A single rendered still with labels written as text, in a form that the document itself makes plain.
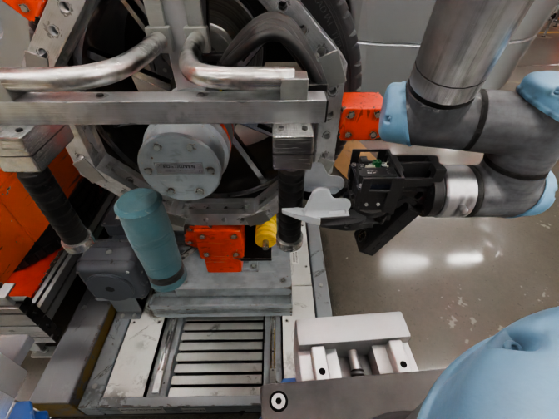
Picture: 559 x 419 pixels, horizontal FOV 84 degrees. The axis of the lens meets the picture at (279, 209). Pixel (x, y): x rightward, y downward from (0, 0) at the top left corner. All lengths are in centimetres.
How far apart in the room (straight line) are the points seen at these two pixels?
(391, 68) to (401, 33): 9
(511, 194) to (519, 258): 133
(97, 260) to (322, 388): 85
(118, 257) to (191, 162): 60
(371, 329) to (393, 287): 103
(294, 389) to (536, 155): 37
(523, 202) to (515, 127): 12
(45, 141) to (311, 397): 43
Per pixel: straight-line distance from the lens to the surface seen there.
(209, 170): 49
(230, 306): 113
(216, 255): 86
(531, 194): 52
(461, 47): 35
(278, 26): 44
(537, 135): 46
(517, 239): 191
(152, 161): 51
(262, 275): 111
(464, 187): 47
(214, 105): 39
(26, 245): 99
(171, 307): 118
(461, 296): 153
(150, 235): 66
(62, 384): 123
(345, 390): 33
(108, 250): 107
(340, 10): 64
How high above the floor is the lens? 113
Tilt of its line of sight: 42 degrees down
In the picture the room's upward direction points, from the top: straight up
